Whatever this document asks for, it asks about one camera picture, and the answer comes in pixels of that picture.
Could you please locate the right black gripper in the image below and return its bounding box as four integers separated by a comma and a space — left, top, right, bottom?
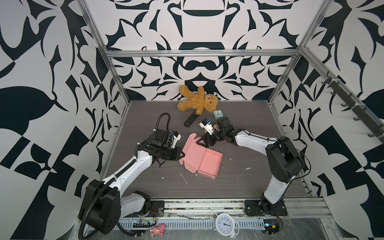
195, 129, 227, 149

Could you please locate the pink cardboard box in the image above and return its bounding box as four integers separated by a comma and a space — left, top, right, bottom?
179, 133, 223, 180

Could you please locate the salmon cardboard box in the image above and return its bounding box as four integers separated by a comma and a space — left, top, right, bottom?
204, 123, 215, 135

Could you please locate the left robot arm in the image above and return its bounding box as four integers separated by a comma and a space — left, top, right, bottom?
78, 130, 185, 240

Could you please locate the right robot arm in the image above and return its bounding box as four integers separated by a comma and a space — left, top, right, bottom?
199, 117, 305, 213

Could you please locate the black remote control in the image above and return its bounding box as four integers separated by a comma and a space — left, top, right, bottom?
184, 111, 199, 128

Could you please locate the small teal alarm clock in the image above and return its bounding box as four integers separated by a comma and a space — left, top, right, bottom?
213, 110, 224, 120

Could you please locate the brown teddy bear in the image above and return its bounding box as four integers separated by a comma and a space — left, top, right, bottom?
178, 85, 219, 115

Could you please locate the small pink toy figure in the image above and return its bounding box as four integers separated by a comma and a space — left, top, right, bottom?
151, 224, 166, 237

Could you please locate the left circuit board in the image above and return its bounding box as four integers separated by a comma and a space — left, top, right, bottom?
132, 218, 157, 228

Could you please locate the circuit board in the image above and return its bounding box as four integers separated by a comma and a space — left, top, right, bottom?
262, 218, 284, 235
132, 218, 157, 228

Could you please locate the white round analog clock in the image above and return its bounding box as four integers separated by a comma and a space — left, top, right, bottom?
215, 213, 240, 239

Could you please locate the right circuit board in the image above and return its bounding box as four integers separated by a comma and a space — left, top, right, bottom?
262, 218, 284, 235

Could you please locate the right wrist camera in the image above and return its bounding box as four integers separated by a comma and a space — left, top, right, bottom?
199, 118, 215, 135

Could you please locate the black corrugated cable hose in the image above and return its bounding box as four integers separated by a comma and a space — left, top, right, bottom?
77, 112, 172, 240

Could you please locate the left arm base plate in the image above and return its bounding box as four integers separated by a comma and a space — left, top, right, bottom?
121, 200, 165, 218

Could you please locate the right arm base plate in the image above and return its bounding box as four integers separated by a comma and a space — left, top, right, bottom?
244, 200, 288, 217

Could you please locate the wall hook rack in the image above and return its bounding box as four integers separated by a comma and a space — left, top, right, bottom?
322, 71, 384, 145

